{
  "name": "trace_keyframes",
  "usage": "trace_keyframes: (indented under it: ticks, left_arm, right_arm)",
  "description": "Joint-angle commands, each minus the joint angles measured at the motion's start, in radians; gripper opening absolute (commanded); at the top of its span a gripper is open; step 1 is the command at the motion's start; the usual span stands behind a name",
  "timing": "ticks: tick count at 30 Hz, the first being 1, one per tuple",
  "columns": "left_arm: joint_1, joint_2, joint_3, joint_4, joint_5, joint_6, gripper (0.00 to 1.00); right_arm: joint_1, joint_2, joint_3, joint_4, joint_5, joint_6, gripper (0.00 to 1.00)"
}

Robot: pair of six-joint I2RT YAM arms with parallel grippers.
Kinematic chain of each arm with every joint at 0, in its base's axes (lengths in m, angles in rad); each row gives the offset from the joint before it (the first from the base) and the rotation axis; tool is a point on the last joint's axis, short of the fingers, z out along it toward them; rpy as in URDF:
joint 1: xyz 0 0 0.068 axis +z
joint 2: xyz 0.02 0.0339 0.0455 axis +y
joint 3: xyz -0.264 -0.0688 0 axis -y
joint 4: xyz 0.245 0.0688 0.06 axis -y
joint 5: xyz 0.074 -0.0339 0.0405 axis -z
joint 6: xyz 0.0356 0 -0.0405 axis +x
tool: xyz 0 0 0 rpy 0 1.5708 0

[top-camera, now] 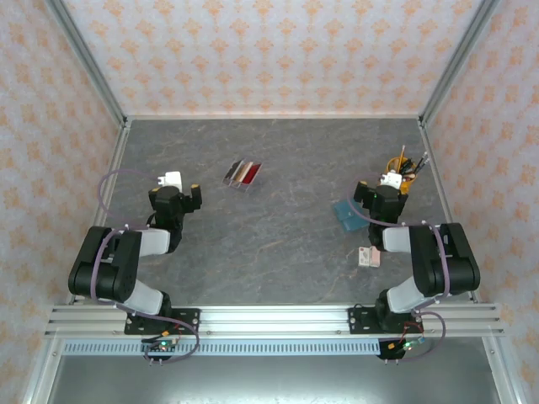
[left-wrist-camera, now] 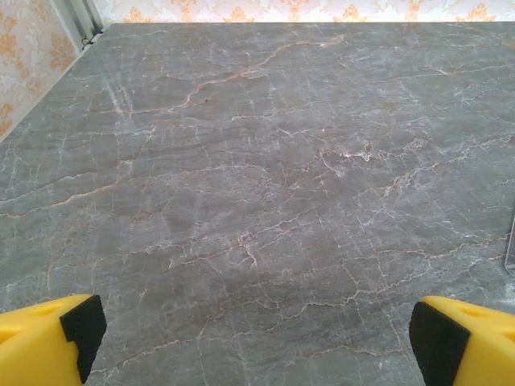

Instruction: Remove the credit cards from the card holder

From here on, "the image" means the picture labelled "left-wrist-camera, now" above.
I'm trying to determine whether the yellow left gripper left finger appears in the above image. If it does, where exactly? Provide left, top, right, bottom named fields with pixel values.
left=0, top=293, right=108, bottom=386

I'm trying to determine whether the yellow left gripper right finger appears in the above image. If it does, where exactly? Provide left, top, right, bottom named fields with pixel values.
left=408, top=295, right=515, bottom=386

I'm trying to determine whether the red box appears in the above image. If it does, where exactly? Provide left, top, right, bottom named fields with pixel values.
left=503, top=212, right=515, bottom=271

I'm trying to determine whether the aluminium frame post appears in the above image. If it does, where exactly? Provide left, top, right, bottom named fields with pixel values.
left=51, top=0, right=109, bottom=51

